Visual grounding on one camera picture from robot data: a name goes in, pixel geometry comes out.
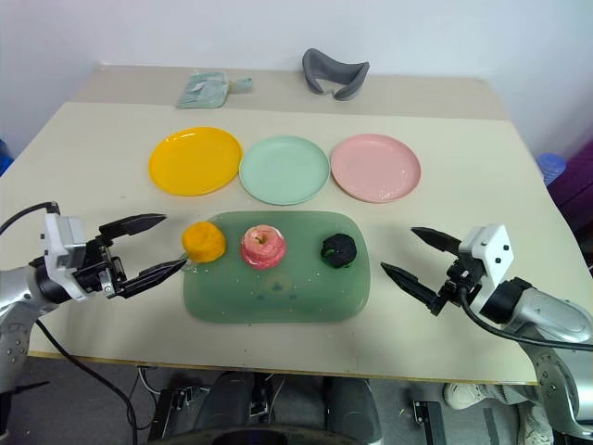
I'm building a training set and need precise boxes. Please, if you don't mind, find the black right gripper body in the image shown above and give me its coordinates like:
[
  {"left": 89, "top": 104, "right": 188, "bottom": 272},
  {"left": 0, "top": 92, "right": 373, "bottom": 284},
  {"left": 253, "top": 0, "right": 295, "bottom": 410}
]
[{"left": 429, "top": 253, "right": 486, "bottom": 317}]

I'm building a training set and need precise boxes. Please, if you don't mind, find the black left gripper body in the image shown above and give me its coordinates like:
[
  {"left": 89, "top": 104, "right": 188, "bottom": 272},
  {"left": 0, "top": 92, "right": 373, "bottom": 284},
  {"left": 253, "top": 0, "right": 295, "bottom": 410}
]
[{"left": 72, "top": 235, "right": 130, "bottom": 301}]

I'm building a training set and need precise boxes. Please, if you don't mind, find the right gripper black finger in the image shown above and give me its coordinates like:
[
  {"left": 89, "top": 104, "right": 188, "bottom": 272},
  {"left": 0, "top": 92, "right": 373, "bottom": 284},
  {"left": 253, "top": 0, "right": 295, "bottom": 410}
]
[
  {"left": 410, "top": 225, "right": 462, "bottom": 255},
  {"left": 380, "top": 261, "right": 439, "bottom": 317}
]

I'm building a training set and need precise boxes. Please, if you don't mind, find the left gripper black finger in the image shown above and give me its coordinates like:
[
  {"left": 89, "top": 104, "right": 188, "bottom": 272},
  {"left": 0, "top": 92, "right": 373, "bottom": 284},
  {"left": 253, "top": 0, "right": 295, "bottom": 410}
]
[
  {"left": 98, "top": 212, "right": 168, "bottom": 242},
  {"left": 120, "top": 259, "right": 188, "bottom": 299}
]

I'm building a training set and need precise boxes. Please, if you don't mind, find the orange fruit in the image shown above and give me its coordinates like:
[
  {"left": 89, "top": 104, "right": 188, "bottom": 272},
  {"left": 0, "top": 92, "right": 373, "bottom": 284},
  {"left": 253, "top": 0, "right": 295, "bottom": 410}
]
[{"left": 181, "top": 221, "right": 227, "bottom": 263}]

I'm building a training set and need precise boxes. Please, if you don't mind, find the dark green fruit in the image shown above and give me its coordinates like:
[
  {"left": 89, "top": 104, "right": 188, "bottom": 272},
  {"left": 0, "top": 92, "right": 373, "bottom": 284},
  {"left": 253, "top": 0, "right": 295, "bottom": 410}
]
[{"left": 320, "top": 233, "right": 358, "bottom": 270}]

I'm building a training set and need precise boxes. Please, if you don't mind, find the yellow plate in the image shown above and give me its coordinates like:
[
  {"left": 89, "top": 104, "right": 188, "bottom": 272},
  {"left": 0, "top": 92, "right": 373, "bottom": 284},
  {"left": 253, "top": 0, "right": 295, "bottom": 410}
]
[{"left": 148, "top": 126, "right": 245, "bottom": 197}]

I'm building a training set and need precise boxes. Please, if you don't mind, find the pink plate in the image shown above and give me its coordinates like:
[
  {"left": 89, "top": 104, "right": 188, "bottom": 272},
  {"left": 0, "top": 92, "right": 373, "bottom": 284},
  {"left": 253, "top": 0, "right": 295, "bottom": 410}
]
[{"left": 330, "top": 133, "right": 423, "bottom": 204}]

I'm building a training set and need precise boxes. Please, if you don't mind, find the light green plate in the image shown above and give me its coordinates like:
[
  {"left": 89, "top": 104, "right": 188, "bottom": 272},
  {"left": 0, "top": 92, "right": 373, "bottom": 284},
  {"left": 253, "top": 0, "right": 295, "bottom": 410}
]
[{"left": 238, "top": 134, "right": 331, "bottom": 206}]

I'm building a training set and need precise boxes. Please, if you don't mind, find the white shoe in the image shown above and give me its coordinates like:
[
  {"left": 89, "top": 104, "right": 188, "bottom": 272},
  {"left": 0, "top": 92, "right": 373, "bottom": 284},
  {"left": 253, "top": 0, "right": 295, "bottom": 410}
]
[{"left": 443, "top": 381, "right": 493, "bottom": 412}]

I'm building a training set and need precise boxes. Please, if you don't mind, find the pink apple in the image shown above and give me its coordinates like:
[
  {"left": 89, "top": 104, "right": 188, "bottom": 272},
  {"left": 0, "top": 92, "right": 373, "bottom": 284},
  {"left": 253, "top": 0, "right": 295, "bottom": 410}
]
[{"left": 239, "top": 223, "right": 287, "bottom": 270}]

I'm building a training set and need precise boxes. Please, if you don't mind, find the green rounded tray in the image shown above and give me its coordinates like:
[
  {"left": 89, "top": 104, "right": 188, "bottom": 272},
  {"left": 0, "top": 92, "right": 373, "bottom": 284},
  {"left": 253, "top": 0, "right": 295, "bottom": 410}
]
[{"left": 181, "top": 210, "right": 373, "bottom": 325}]

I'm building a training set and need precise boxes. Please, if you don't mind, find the blue water bottle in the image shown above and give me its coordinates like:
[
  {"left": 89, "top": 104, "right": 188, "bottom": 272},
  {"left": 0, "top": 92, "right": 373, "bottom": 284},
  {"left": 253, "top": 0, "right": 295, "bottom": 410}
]
[{"left": 536, "top": 152, "right": 567, "bottom": 187}]

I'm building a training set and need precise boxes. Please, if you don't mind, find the dark rounded shape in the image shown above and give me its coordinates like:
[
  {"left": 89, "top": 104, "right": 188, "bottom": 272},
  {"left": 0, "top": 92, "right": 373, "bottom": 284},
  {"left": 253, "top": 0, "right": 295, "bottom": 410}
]
[
  {"left": 323, "top": 377, "right": 384, "bottom": 440},
  {"left": 193, "top": 370, "right": 261, "bottom": 433}
]

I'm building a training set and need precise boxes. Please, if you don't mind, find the grey patterned trouser leg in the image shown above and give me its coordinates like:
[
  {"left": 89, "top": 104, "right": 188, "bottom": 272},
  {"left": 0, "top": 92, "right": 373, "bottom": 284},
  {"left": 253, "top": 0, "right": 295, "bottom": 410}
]
[{"left": 481, "top": 383, "right": 555, "bottom": 445}]

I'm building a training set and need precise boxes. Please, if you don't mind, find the blue object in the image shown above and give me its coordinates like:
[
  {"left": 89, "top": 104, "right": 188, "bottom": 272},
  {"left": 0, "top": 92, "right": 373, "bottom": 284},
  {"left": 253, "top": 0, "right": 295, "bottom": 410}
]
[{"left": 0, "top": 137, "right": 15, "bottom": 178}]

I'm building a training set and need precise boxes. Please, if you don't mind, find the teal cutlery package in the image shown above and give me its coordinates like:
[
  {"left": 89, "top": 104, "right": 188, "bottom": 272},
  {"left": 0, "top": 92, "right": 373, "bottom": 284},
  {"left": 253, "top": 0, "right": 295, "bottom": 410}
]
[{"left": 175, "top": 70, "right": 230, "bottom": 110}]

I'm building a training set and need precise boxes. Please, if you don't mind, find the purple bag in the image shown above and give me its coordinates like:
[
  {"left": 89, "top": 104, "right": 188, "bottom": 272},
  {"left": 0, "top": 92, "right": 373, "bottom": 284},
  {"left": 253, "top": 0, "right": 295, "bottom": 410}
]
[{"left": 550, "top": 138, "right": 593, "bottom": 233}]

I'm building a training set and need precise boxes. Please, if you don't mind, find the grey curved foam pad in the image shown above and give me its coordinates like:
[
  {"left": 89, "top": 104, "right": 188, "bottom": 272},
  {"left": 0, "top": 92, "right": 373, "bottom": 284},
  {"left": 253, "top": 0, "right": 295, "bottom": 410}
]
[{"left": 301, "top": 47, "right": 371, "bottom": 102}]

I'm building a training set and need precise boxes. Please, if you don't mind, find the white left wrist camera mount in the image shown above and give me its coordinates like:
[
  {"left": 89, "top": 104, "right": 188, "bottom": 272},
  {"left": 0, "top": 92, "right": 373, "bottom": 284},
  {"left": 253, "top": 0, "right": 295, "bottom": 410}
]
[{"left": 42, "top": 213, "right": 90, "bottom": 303}]

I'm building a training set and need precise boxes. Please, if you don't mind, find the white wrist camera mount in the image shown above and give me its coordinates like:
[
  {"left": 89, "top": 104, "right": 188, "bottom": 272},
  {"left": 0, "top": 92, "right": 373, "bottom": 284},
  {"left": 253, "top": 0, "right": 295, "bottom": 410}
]
[
  {"left": 42, "top": 213, "right": 90, "bottom": 303},
  {"left": 458, "top": 223, "right": 517, "bottom": 317}
]

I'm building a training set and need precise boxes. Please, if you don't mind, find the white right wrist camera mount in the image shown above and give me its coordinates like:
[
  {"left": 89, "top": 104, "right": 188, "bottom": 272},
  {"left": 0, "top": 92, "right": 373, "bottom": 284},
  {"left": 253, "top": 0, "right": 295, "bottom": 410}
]
[{"left": 458, "top": 223, "right": 517, "bottom": 317}]

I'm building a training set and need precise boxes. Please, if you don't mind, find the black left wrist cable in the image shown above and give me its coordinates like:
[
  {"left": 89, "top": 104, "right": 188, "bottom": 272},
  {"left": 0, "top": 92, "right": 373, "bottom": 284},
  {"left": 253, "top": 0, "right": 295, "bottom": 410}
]
[{"left": 0, "top": 200, "right": 62, "bottom": 235}]

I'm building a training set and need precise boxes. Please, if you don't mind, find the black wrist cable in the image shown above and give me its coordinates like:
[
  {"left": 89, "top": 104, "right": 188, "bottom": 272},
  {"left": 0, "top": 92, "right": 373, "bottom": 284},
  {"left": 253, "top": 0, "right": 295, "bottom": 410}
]
[
  {"left": 458, "top": 282, "right": 593, "bottom": 351},
  {"left": 0, "top": 200, "right": 62, "bottom": 235}
]

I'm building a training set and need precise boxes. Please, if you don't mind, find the thick black power cable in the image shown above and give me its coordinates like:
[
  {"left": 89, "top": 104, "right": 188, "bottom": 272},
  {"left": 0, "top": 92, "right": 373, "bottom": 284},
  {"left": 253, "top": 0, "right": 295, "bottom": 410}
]
[{"left": 34, "top": 318, "right": 141, "bottom": 445}]

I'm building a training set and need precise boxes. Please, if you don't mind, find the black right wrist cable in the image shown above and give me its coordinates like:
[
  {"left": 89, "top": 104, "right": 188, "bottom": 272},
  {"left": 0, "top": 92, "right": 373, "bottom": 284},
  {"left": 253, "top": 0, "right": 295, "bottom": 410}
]
[{"left": 458, "top": 282, "right": 593, "bottom": 351}]

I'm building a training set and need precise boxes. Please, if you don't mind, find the thin white cable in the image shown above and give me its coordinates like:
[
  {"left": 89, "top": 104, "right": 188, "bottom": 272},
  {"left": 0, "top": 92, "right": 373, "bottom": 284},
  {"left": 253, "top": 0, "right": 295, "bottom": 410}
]
[{"left": 137, "top": 365, "right": 161, "bottom": 398}]

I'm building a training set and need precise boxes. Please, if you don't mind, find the black metal foot bracket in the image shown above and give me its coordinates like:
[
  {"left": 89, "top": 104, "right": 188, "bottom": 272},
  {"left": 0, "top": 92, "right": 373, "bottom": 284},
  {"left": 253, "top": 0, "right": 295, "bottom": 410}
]
[
  {"left": 146, "top": 387, "right": 206, "bottom": 442},
  {"left": 410, "top": 400, "right": 447, "bottom": 445}
]

